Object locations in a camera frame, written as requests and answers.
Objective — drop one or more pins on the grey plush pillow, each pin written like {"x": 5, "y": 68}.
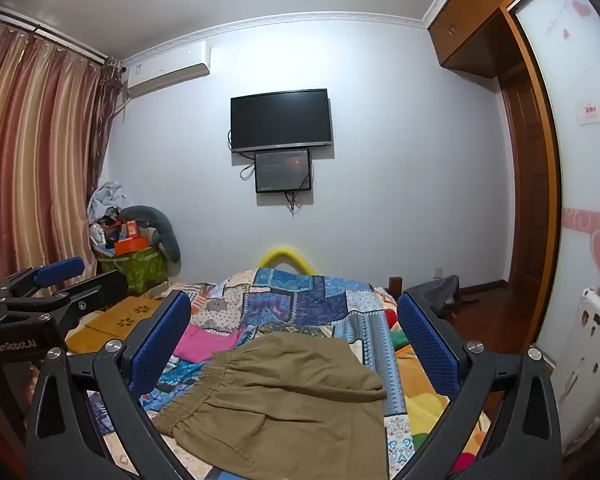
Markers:
{"x": 167, "y": 232}

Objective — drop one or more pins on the curtain rail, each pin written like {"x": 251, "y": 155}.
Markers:
{"x": 50, "y": 35}

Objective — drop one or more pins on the frosted glass sliding door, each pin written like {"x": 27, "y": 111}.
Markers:
{"x": 580, "y": 170}

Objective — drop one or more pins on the wooden overhead cabinet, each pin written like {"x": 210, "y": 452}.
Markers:
{"x": 475, "y": 20}

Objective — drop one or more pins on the blue patchwork blanket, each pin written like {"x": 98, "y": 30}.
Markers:
{"x": 305, "y": 300}

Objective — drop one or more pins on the colourful fleece blanket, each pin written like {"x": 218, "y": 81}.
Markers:
{"x": 417, "y": 407}

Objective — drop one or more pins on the pink cloth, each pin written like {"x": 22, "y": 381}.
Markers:
{"x": 205, "y": 345}

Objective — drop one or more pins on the brown wooden door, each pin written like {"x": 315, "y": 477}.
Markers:
{"x": 527, "y": 185}

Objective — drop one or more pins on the yellow foam tube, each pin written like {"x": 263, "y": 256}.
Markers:
{"x": 285, "y": 251}

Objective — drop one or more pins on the white wall switch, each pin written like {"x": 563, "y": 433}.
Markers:
{"x": 590, "y": 113}

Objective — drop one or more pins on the green storage basket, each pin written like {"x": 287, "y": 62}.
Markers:
{"x": 145, "y": 267}

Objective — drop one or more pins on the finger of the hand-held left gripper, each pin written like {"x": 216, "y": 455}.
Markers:
{"x": 97, "y": 292}
{"x": 60, "y": 270}

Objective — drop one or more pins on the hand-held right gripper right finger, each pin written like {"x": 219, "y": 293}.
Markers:
{"x": 427, "y": 350}

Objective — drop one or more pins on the light grey cloth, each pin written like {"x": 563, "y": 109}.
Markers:
{"x": 107, "y": 197}

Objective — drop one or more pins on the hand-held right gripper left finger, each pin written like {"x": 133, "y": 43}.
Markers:
{"x": 160, "y": 345}

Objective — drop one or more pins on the orange box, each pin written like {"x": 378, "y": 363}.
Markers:
{"x": 132, "y": 246}

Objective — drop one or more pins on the small black monitor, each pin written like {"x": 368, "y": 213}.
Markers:
{"x": 282, "y": 170}

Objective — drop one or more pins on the white wall socket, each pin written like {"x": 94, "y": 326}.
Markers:
{"x": 437, "y": 272}

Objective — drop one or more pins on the white air conditioner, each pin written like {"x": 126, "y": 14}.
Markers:
{"x": 167, "y": 70}

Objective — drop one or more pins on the wooden board with flower cutouts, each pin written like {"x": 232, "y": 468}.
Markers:
{"x": 120, "y": 320}

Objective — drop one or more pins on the pink striped curtain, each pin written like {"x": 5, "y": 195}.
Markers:
{"x": 40, "y": 135}

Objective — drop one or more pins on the olive green pants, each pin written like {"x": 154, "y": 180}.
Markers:
{"x": 290, "y": 410}

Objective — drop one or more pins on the black wall television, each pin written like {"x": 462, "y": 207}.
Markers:
{"x": 280, "y": 120}

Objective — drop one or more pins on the red box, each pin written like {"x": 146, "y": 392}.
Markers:
{"x": 130, "y": 230}

